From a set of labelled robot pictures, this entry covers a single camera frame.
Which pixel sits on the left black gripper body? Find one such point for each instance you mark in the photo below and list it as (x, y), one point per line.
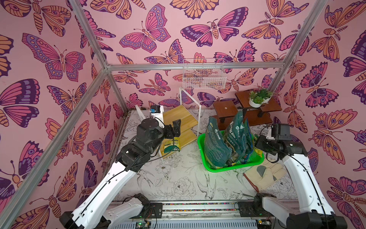
(167, 134)

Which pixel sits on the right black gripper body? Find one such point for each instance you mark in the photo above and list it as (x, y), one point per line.
(260, 142)

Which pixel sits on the yellow green bag shelf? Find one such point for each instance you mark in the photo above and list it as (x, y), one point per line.
(172, 145)

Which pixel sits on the blue green fertilizer bag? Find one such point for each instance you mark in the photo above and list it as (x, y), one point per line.
(249, 141)

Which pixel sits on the dark green fertilizer bag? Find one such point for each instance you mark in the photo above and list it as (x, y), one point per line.
(216, 151)

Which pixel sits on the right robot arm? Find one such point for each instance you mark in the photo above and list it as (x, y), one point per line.
(300, 177)

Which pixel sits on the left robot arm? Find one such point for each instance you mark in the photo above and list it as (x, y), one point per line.
(120, 171)

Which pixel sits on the green plastic basket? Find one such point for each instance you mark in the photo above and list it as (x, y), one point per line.
(254, 159)

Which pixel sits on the beige work glove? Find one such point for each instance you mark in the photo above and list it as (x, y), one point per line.
(264, 175)

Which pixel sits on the white pot succulent plant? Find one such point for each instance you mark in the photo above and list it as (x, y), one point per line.
(259, 97)

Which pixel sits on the brown wooden step stand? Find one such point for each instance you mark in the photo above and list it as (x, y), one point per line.
(226, 110)

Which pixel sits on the wooden white frame shelf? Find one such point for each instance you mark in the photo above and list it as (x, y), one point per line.
(180, 117)

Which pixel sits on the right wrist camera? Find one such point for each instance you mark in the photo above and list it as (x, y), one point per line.
(281, 132)

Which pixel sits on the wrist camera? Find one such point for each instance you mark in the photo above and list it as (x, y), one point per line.
(156, 112)
(281, 132)

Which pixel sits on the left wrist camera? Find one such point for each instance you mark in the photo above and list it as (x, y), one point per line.
(156, 112)

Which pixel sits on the white wire basket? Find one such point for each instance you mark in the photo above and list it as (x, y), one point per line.
(204, 76)

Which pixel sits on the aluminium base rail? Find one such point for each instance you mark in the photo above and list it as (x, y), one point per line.
(223, 214)

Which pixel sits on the aluminium cage frame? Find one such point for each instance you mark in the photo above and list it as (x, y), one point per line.
(23, 88)

